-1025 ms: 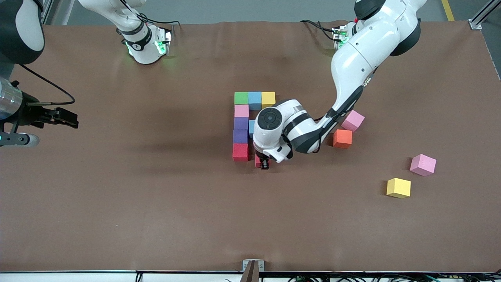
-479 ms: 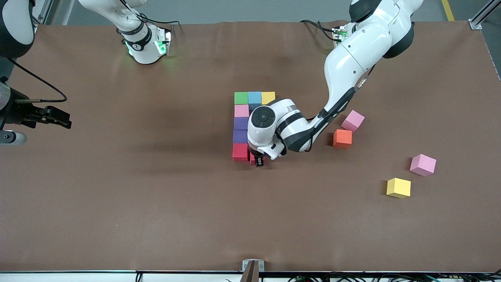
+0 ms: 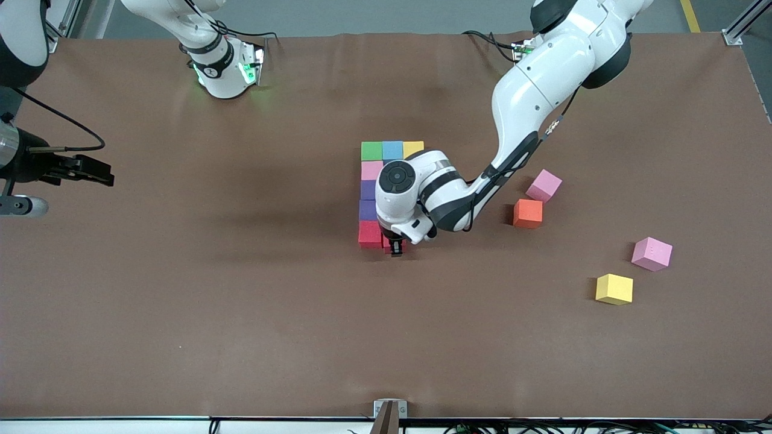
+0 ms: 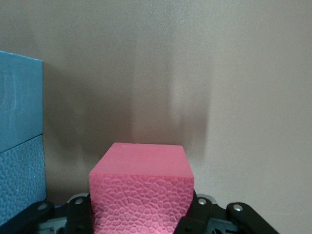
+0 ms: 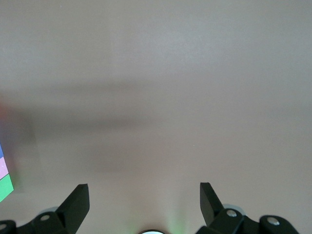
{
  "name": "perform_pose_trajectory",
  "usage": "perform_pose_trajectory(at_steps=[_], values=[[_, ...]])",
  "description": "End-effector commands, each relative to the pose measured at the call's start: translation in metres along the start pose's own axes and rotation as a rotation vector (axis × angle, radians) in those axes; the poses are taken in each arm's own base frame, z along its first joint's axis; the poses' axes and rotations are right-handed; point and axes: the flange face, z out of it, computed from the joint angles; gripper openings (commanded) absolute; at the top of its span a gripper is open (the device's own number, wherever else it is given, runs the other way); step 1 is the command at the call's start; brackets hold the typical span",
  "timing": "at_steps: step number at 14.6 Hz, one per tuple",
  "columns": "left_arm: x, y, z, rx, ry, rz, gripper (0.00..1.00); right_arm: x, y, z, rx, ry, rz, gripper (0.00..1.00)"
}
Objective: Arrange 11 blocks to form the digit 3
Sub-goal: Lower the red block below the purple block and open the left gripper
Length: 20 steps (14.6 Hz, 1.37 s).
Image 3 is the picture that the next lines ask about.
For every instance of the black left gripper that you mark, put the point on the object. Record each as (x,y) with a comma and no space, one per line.
(396,246)

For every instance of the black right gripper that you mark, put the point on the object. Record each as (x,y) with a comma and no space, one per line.
(31,166)

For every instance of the red foam cube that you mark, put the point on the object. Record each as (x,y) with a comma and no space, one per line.
(386,245)
(369,235)

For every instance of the purple foam cube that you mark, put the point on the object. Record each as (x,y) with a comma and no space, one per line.
(368,211)
(368,190)

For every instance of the pink foam cube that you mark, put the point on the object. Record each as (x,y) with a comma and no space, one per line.
(652,254)
(371,170)
(543,185)

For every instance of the light blue foam cube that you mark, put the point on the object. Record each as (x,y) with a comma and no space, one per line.
(392,149)

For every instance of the green foam cube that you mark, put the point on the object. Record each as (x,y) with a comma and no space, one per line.
(371,150)

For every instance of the yellow foam cube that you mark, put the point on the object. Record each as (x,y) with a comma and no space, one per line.
(614,289)
(414,147)

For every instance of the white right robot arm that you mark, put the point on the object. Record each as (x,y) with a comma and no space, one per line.
(211,66)

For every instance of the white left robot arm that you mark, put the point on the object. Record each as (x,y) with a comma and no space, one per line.
(543,78)

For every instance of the orange foam cube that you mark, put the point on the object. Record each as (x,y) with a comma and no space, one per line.
(528,213)

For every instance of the brown table cover sheet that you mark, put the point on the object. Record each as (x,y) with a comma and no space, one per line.
(120,331)

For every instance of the grey metal bracket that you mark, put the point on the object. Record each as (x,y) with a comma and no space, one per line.
(377,408)

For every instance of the aluminium frame profile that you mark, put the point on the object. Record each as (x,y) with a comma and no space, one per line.
(54,39)
(733,38)

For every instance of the white table edge rail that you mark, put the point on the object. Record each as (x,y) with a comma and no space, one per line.
(90,427)

